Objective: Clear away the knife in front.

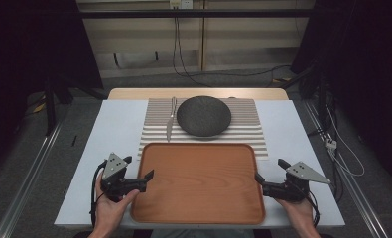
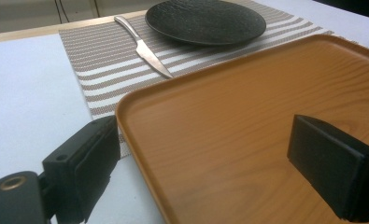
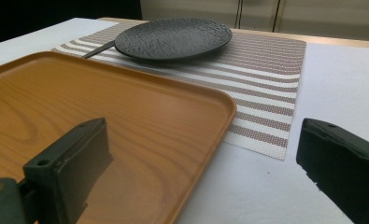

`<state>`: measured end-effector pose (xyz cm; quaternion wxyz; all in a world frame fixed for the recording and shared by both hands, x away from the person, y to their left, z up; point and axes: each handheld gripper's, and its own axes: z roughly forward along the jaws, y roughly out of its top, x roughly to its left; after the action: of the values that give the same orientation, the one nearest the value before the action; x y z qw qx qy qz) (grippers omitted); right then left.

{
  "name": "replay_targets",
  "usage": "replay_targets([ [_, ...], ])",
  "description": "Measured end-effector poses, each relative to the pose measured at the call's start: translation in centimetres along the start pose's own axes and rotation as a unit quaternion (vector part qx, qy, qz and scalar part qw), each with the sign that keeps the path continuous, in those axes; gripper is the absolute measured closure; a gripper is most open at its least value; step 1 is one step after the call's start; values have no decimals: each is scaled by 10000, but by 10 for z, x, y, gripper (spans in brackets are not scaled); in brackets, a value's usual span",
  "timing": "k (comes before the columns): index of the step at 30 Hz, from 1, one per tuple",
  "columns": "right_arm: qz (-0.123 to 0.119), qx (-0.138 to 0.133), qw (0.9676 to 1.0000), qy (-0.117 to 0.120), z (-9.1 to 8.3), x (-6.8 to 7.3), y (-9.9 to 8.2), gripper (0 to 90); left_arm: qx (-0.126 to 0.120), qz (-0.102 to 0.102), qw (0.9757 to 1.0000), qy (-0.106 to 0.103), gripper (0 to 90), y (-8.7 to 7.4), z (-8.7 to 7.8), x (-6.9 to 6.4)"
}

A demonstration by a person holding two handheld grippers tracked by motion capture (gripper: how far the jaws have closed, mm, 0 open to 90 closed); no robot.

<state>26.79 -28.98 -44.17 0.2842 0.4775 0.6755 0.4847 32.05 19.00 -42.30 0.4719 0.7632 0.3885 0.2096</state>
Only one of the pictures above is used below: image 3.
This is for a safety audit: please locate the dark utensil handle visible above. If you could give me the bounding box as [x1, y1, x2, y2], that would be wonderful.
[80, 40, 116, 60]

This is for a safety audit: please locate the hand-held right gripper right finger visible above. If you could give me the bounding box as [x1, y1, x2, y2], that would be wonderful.
[295, 118, 369, 224]

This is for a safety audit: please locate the beige cabinet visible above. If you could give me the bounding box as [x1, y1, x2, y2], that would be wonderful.
[139, 0, 369, 42]

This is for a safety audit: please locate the white tablecloth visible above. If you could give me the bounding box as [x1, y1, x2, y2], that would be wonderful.
[0, 17, 369, 224]

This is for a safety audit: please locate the brown wood-grain tray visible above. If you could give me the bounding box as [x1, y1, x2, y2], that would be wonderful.
[0, 50, 238, 224]

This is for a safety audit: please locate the black textured plate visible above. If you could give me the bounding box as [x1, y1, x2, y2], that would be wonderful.
[113, 17, 234, 62]

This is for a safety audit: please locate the striped woven placemat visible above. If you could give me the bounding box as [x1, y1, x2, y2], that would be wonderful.
[50, 21, 307, 161]

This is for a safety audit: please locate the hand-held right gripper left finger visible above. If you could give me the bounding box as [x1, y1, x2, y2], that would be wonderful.
[22, 117, 114, 224]

